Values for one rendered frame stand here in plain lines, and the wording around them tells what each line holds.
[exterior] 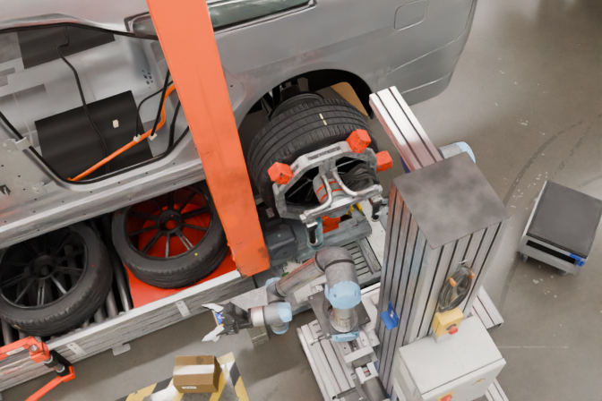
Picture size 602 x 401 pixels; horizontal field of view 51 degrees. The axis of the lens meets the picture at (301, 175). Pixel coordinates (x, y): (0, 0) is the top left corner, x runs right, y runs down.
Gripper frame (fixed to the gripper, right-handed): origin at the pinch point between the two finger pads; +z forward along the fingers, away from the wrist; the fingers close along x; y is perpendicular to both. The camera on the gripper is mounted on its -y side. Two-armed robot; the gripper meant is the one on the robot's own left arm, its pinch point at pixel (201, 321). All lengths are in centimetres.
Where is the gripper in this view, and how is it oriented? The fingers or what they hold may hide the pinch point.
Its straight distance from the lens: 257.5
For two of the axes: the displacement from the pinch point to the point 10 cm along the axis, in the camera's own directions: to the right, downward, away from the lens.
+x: -1.2, -7.5, 6.5
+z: -9.9, 1.5, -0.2
